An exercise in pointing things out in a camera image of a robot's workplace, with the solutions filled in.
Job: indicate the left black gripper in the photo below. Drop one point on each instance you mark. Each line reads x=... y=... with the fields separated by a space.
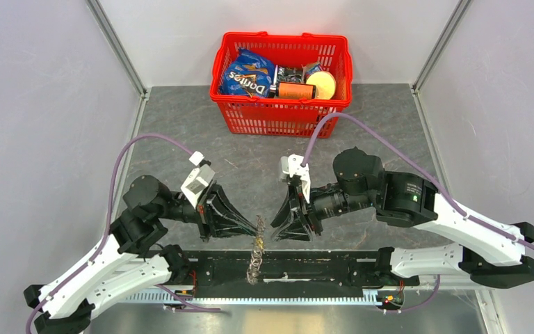
x=234 y=222

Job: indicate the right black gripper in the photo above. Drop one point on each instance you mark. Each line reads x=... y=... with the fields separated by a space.
x=295 y=227

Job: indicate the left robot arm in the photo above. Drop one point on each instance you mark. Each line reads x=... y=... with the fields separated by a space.
x=120 y=264

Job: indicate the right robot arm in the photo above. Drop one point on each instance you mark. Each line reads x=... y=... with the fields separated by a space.
x=491 y=255

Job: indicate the orange can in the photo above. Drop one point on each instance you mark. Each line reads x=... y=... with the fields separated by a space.
x=295 y=91

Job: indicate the red plastic shopping basket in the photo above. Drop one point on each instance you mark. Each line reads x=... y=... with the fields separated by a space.
x=273 y=116

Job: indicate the round yellow lid container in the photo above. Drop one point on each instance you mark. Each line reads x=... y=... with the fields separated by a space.
x=324 y=83

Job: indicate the blue Doritos chip bag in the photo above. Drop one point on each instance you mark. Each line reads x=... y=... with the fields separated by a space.
x=249 y=75

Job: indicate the dark printed snack packet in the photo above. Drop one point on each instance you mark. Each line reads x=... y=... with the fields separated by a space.
x=288 y=74

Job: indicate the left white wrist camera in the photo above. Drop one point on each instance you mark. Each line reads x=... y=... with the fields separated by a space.
x=198 y=179

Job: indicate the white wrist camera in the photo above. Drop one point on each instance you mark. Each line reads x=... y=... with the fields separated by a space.
x=198 y=179
x=294 y=168

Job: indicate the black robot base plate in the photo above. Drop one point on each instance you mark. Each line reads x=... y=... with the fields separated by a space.
x=287 y=273

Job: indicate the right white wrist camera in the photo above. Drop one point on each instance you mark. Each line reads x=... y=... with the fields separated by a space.
x=294 y=168

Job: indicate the slotted metal cable duct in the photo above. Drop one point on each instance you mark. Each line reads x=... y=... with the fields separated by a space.
x=369 y=297

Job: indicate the left aluminium frame post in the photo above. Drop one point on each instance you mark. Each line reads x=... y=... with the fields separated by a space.
x=118 y=49

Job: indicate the aluminium frame post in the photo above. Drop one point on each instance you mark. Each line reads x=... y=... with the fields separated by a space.
x=118 y=49
x=444 y=38

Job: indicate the right aluminium frame post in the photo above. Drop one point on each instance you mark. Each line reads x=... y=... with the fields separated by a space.
x=444 y=38

